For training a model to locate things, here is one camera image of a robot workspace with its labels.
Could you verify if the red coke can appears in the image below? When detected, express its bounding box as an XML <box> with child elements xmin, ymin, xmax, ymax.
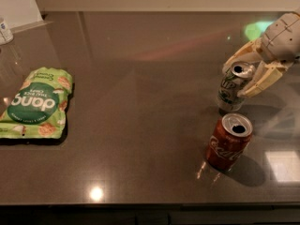
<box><xmin>206</xmin><ymin>112</ymin><xmax>253</xmax><ymax>171</ymax></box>

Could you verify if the green dang chips bag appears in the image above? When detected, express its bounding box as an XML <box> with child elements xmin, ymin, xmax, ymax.
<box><xmin>0</xmin><ymin>67</ymin><xmax>73</xmax><ymax>139</ymax></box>

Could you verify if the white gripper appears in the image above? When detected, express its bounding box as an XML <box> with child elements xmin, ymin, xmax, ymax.
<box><xmin>222</xmin><ymin>10</ymin><xmax>300</xmax><ymax>98</ymax></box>

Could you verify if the white container at left edge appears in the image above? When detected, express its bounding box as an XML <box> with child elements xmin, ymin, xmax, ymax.
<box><xmin>0</xmin><ymin>17</ymin><xmax>14</xmax><ymax>45</ymax></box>

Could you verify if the white green 7up can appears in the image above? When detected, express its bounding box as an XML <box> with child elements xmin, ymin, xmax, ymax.
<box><xmin>217</xmin><ymin>62</ymin><xmax>256</xmax><ymax>113</ymax></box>

